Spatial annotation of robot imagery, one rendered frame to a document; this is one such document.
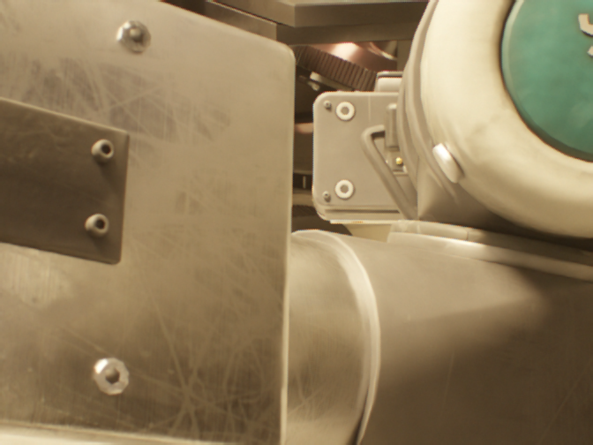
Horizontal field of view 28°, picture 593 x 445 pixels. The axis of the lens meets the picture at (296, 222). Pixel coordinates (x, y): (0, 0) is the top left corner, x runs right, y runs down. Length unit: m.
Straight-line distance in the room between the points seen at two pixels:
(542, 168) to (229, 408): 0.12
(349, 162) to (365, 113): 0.02
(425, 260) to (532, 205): 0.03
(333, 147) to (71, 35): 0.29
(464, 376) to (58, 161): 0.13
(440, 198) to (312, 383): 0.08
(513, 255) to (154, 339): 0.14
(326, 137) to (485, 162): 0.19
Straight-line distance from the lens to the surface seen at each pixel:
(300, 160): 0.71
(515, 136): 0.27
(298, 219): 0.62
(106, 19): 0.18
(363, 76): 0.71
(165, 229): 0.17
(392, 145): 0.39
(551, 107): 0.27
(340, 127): 0.46
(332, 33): 0.52
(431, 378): 0.27
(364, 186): 0.45
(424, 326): 0.27
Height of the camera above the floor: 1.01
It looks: 17 degrees down
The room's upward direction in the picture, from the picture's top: straight up
